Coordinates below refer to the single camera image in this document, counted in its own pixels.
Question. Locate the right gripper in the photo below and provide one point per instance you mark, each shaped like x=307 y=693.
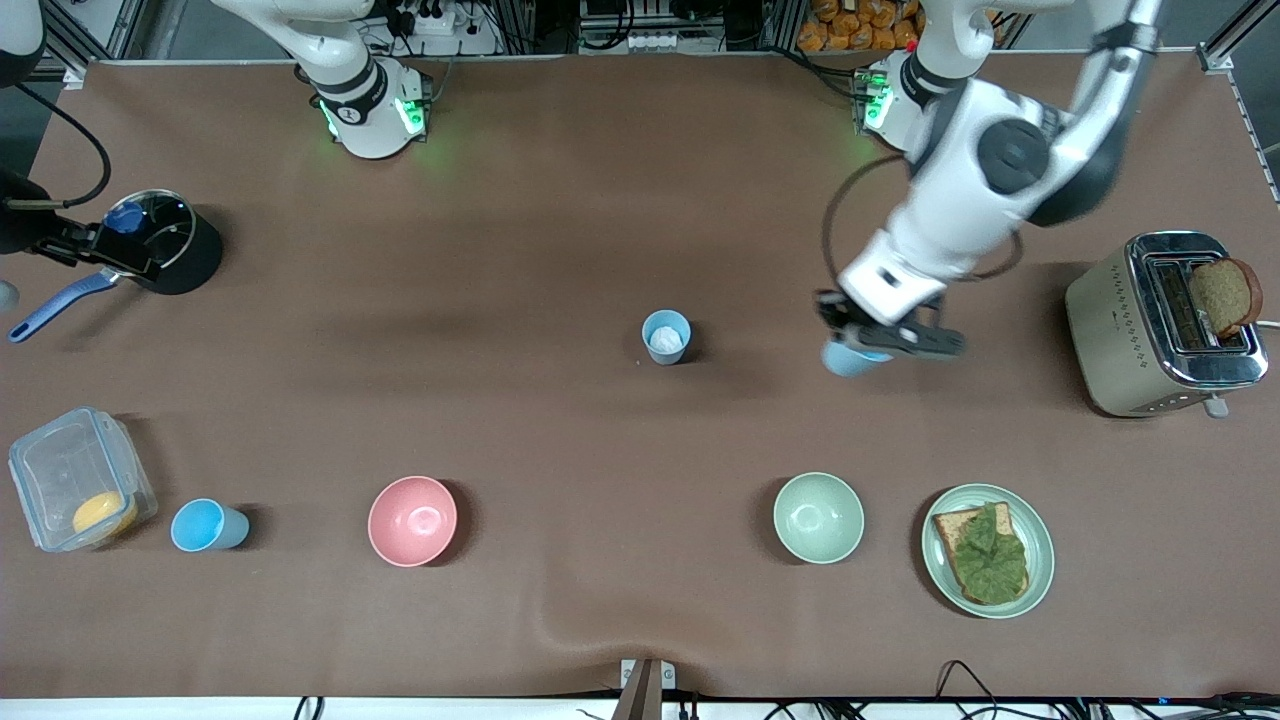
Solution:
x=22 y=226

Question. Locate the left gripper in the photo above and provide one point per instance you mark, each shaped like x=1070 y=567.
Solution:
x=833 y=312

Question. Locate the blue plastic cup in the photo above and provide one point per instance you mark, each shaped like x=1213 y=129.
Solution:
x=848 y=362
x=197 y=525

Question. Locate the blue cup holding white ball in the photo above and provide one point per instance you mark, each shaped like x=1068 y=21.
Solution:
x=668 y=358

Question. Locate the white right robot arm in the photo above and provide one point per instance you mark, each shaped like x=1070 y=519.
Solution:
x=365 y=115

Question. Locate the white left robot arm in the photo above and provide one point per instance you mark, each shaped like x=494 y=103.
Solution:
x=1010 y=155

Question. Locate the glass lid with blue knob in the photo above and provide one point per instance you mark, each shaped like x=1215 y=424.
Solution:
x=172 y=215

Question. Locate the white ball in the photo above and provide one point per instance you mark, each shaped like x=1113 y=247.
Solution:
x=667 y=340

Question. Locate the pale green bowl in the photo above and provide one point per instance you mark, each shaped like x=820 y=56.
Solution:
x=818 y=518

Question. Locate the clear plastic storage container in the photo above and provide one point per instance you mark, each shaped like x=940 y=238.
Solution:
x=60 y=470

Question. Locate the brown bread slice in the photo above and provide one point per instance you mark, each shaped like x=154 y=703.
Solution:
x=948 y=530

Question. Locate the yellow round food piece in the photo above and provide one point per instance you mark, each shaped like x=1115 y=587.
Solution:
x=103 y=515

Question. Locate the cream and chrome toaster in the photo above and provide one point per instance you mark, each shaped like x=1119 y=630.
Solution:
x=1120 y=345

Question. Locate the green lettuce leaf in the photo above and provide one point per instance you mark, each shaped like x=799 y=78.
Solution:
x=990 y=560

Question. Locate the brown table mat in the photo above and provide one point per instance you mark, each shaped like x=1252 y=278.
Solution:
x=600 y=200

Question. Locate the orange packaged buns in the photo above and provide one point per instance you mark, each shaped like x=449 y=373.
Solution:
x=860 y=30

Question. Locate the pale green plate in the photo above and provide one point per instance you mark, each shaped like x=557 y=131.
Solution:
x=1040 y=550

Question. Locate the dark toast slice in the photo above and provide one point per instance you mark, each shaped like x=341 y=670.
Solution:
x=1225 y=295

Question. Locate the white power strip with plugs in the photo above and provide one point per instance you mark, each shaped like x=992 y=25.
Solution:
x=430 y=22

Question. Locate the pink bowl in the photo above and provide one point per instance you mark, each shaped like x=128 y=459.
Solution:
x=412 y=520

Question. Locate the metal corner bracket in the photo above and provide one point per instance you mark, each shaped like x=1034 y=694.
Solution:
x=74 y=78
x=1219 y=60

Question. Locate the aluminium frame rail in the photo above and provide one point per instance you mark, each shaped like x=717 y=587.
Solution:
x=85 y=30
x=1240 y=35

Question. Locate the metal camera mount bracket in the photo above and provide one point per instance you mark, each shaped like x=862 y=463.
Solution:
x=642 y=690

